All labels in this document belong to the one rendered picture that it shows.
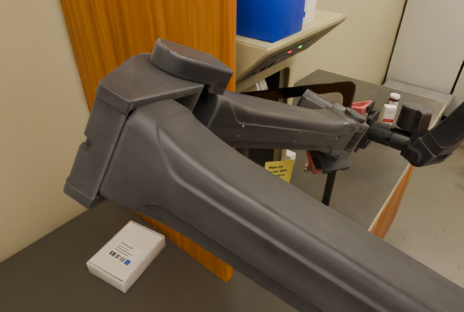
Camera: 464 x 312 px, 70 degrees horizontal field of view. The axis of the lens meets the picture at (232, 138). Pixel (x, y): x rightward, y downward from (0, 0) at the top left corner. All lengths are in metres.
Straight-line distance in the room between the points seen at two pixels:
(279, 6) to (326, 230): 0.44
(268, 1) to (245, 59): 0.10
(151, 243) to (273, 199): 0.76
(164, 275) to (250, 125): 0.64
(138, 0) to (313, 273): 0.54
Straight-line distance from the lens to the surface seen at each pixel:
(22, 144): 0.98
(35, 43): 0.92
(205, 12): 0.52
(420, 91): 3.68
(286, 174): 0.84
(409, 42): 3.75
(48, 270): 1.02
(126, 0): 0.67
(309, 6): 0.73
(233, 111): 0.30
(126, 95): 0.19
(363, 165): 1.30
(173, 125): 0.19
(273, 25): 0.58
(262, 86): 0.84
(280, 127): 0.37
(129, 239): 0.95
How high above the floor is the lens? 1.68
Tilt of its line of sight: 33 degrees down
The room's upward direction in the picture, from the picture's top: straight up
